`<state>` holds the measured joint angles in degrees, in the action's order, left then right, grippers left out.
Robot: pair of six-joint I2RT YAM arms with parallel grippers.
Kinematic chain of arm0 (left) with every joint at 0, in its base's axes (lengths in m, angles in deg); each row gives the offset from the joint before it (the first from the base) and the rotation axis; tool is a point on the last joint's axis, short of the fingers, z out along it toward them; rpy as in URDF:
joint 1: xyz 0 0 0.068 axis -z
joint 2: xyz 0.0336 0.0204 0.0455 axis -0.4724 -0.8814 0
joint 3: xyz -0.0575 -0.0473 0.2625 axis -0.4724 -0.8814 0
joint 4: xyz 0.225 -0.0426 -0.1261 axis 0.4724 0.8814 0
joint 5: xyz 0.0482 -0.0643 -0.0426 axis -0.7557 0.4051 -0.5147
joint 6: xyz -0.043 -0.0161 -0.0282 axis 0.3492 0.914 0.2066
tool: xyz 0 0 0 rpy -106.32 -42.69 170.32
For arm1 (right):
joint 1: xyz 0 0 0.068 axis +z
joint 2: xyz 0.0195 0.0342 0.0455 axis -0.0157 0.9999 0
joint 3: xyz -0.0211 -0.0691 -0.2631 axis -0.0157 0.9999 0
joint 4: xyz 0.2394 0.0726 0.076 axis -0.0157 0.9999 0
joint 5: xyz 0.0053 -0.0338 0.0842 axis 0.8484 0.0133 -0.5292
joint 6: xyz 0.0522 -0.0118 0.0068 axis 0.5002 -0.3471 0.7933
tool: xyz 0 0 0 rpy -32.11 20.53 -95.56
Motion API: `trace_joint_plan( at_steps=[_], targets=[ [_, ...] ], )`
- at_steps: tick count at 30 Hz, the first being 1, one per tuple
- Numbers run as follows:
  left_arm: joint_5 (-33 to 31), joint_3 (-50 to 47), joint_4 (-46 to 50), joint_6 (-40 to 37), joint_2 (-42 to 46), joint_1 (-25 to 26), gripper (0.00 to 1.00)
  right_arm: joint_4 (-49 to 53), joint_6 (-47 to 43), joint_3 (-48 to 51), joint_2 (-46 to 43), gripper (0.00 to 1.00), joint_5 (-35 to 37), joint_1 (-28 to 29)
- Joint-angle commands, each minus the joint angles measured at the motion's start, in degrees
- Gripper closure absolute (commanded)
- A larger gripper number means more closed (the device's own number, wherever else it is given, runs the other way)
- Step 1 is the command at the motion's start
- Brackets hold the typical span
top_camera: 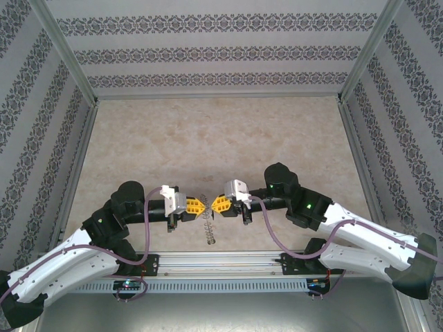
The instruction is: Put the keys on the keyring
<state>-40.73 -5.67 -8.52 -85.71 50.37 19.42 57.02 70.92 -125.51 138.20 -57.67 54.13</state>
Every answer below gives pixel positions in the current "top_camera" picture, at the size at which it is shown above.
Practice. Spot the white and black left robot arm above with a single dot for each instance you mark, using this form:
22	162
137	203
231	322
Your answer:
55	273

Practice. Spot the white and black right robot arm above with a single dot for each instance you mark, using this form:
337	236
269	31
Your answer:
363	231

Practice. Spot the small circuit board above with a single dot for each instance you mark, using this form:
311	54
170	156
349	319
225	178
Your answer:
316	283
128	285

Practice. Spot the grey metal front panel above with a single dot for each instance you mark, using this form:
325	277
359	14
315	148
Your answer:
221	314

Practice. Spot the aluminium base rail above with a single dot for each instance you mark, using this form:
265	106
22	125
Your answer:
221	264

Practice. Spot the aluminium frame post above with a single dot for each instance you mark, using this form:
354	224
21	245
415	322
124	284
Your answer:
69	58
367	55

